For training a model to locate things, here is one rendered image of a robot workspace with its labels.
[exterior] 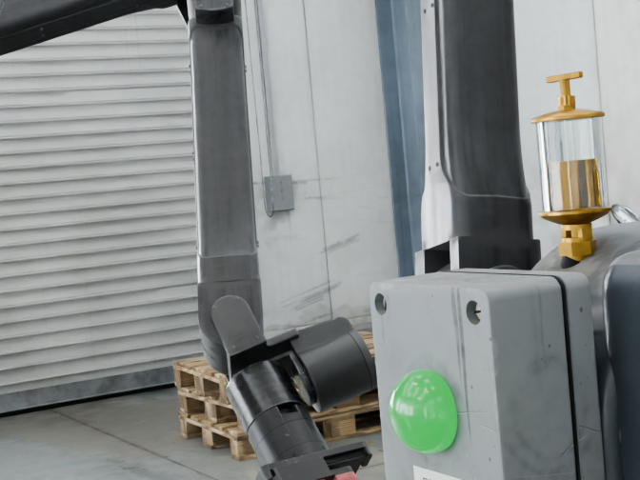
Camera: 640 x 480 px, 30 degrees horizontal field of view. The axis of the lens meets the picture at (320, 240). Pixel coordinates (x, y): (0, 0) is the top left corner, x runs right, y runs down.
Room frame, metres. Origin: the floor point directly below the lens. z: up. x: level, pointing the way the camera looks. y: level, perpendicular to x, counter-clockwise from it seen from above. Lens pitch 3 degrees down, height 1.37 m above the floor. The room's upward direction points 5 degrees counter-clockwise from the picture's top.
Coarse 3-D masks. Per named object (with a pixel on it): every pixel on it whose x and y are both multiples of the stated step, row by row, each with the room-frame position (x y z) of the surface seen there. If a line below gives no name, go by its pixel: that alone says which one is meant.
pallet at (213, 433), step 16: (192, 416) 6.42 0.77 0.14; (336, 416) 6.14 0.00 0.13; (352, 416) 6.18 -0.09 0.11; (368, 416) 6.61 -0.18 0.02; (192, 432) 6.54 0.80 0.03; (208, 432) 6.24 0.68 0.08; (224, 432) 6.03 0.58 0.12; (240, 432) 5.89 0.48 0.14; (336, 432) 6.14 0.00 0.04; (352, 432) 6.18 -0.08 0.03; (368, 432) 6.22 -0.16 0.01; (208, 448) 6.25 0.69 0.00; (240, 448) 5.89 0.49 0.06
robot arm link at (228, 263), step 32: (224, 0) 1.22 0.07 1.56; (192, 32) 1.23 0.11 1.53; (224, 32) 1.23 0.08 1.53; (192, 64) 1.22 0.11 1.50; (224, 64) 1.21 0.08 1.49; (192, 96) 1.21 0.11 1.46; (224, 96) 1.19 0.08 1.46; (192, 128) 1.19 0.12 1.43; (224, 128) 1.17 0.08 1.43; (224, 160) 1.15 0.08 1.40; (224, 192) 1.13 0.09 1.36; (224, 224) 1.11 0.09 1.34; (224, 256) 1.08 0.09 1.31; (256, 256) 1.09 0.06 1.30; (224, 288) 1.07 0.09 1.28; (256, 288) 1.07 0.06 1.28; (256, 320) 1.05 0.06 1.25; (224, 352) 1.05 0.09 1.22
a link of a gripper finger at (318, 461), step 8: (320, 456) 0.97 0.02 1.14; (296, 464) 0.96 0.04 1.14; (304, 464) 0.96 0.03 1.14; (312, 464) 0.96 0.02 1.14; (320, 464) 0.96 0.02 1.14; (272, 472) 0.95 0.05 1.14; (280, 472) 0.94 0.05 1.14; (288, 472) 0.95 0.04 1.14; (296, 472) 0.95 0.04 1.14; (304, 472) 0.95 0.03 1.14; (312, 472) 0.95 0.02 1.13; (320, 472) 0.96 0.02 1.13; (328, 472) 0.96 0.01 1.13; (336, 472) 0.96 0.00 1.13; (344, 472) 0.96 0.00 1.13; (352, 472) 0.97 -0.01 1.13
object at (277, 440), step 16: (272, 416) 1.00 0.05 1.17; (288, 416) 1.00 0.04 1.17; (304, 416) 1.01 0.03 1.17; (256, 432) 1.00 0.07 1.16; (272, 432) 0.99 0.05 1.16; (288, 432) 0.99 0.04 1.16; (304, 432) 0.99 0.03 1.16; (256, 448) 1.00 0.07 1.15; (272, 448) 0.99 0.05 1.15; (288, 448) 0.98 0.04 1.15; (304, 448) 0.98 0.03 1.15; (320, 448) 0.98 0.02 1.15; (336, 448) 0.98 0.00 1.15; (352, 448) 0.99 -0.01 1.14; (368, 448) 0.99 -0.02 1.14; (272, 464) 0.95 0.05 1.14; (288, 464) 0.96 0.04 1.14; (336, 464) 0.98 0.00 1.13; (352, 464) 0.99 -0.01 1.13
